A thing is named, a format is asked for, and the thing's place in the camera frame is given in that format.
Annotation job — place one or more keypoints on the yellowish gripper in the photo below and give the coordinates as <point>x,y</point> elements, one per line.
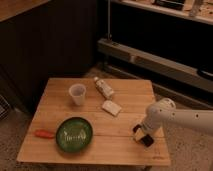
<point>139,135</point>

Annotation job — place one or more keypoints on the black eraser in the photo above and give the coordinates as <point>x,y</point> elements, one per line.
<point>149,140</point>

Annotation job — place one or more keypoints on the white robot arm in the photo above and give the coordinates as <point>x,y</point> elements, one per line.
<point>165,110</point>

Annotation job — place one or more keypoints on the white sponge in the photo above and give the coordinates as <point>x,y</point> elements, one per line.
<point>111,107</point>

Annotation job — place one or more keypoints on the small white bottle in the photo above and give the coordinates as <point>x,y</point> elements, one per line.
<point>104,88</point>

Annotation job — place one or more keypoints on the wooden table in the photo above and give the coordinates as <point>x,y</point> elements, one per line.
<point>112,142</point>

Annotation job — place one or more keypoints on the green plate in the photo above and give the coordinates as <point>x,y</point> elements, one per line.
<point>74,135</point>

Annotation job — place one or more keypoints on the translucent plastic cup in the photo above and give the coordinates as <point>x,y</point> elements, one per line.
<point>78,93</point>

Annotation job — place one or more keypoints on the orange carrot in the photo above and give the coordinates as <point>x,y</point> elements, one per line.
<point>44,134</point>

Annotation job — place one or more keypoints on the upper shelf board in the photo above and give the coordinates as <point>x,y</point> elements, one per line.
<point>194,10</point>

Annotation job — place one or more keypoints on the grey metal shelf rail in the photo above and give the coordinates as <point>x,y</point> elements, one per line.
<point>165,67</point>

